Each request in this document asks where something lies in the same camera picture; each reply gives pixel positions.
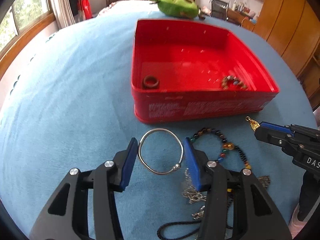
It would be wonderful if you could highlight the black desk chair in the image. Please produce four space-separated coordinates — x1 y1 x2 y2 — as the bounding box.
210 0 229 21

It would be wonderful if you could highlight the brown wooden ring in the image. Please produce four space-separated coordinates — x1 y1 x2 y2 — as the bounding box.
143 75 160 90

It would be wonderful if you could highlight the thin silver bangle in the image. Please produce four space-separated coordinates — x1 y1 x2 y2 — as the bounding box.
138 128 184 176

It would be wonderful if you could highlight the multicolour bead bracelet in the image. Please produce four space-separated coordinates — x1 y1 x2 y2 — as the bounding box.
188 127 237 164

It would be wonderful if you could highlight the beige curtain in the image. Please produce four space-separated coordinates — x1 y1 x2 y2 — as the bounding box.
50 0 75 29

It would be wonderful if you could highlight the wooden framed side window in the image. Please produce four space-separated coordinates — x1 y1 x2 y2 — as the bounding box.
1 0 56 77

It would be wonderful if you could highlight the brown wooden bead bracelet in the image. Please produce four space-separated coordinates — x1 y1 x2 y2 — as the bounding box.
221 74 249 91

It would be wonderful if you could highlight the wooden wardrobe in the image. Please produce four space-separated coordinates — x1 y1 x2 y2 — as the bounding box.
253 0 319 109

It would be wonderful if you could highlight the silver chain necklace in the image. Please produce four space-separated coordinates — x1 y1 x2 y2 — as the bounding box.
181 168 271 221

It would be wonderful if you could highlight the wooden desk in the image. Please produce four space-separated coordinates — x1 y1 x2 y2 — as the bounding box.
227 9 255 32

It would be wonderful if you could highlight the red tin box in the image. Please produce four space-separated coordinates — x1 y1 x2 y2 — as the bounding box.
131 19 280 124

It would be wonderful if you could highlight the black cord gold pendant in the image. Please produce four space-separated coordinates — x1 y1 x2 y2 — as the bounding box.
157 115 262 240

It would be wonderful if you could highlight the green avocado plush toy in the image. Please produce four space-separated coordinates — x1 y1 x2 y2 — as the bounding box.
149 0 205 20

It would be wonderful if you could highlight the blue bed cover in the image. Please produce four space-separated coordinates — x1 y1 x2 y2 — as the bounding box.
1 9 316 239

